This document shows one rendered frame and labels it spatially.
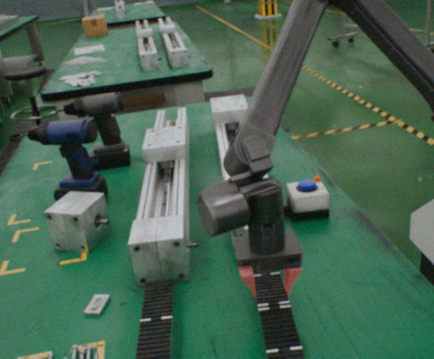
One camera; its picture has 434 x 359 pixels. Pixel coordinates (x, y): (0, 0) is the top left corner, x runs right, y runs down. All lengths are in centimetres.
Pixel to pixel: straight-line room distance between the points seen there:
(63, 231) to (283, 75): 57
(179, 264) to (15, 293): 33
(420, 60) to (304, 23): 23
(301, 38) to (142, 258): 48
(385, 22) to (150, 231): 59
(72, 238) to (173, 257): 27
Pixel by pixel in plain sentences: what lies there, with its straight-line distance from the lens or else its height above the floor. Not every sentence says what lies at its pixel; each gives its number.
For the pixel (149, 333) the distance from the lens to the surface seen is 80.
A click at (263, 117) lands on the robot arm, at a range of 78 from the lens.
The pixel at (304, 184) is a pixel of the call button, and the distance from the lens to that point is 110.
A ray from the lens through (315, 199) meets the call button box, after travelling 109.
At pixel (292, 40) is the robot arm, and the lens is 89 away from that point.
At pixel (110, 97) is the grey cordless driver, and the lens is 148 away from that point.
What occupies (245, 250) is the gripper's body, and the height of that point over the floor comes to 90.
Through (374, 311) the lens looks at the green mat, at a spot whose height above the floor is 78.
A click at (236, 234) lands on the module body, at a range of 102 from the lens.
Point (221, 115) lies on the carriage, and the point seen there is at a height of 89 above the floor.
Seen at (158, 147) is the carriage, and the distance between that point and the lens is 127.
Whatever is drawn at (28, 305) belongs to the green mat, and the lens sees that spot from 101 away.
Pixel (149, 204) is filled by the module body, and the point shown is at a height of 86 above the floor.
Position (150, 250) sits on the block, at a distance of 92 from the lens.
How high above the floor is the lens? 133
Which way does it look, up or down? 24 degrees down
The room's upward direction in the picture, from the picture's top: 7 degrees counter-clockwise
